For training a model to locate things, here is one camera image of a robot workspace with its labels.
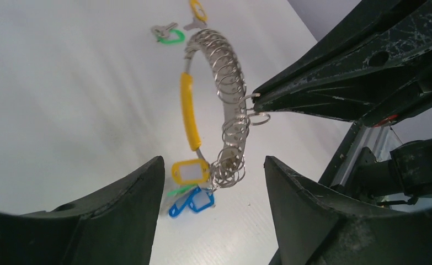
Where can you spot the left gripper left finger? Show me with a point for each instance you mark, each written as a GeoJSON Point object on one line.
{"type": "Point", "coordinates": [113, 225]}

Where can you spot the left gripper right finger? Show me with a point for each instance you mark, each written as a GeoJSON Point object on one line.
{"type": "Point", "coordinates": [317, 225]}

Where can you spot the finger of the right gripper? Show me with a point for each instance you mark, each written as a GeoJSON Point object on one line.
{"type": "Point", "coordinates": [375, 65]}

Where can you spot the key with yellow tag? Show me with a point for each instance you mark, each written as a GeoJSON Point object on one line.
{"type": "Point", "coordinates": [199, 16]}

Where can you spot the blue key tag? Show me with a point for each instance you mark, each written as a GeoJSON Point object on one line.
{"type": "Point", "coordinates": [196, 200]}

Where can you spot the key with green tag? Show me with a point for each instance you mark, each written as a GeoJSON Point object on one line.
{"type": "Point", "coordinates": [168, 34]}

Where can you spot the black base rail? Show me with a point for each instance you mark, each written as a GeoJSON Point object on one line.
{"type": "Point", "coordinates": [356, 139]}

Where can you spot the green key tag on ring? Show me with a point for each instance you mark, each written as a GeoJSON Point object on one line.
{"type": "Point", "coordinates": [181, 190]}

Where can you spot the yellow key tag on ring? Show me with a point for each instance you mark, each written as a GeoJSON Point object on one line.
{"type": "Point", "coordinates": [190, 172]}

